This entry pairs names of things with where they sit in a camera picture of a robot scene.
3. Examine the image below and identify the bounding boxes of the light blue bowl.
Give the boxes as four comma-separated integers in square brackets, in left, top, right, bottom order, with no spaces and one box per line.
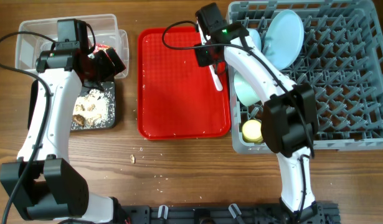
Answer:
[247,28,262,51]

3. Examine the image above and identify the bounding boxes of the yellow plastic cup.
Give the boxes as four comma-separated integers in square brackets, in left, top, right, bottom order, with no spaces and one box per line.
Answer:
[242,119,263,143]

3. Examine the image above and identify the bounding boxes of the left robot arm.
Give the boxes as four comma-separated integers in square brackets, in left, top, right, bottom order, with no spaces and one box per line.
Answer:
[0,19,131,223]

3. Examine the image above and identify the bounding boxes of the light blue plate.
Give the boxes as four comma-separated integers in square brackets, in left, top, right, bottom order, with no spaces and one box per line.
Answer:
[262,9,304,70]

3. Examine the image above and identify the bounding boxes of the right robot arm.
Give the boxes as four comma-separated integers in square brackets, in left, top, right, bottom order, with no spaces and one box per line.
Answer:
[195,3,318,223]

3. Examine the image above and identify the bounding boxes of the food crumb on table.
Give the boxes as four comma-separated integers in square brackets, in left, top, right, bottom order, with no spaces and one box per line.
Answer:
[130,154,136,164]

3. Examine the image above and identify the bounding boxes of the red serving tray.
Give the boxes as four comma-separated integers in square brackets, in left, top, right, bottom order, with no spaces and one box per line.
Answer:
[137,27,231,140]

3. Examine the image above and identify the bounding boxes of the rice and food scraps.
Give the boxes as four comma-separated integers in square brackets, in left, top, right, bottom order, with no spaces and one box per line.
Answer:
[72,89,109,128]

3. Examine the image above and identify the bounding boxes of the white plastic fork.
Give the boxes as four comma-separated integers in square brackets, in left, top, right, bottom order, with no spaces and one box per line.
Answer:
[209,65,223,91]

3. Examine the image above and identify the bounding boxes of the black waste tray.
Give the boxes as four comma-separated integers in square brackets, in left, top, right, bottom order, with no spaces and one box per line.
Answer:
[27,79,117,132]

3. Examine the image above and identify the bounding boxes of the green bowl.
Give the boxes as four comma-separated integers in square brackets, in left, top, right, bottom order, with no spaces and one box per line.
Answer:
[234,71,260,106]

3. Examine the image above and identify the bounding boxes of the clear plastic bin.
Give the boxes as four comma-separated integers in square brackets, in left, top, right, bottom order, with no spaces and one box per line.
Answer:
[15,14,129,79]

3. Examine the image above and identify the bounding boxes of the red snack wrapper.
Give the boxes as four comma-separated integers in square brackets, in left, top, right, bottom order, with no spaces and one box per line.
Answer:
[88,44,115,60]

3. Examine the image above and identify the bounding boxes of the grey dishwasher rack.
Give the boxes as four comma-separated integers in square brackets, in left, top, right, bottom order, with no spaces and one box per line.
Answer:
[226,0,383,151]

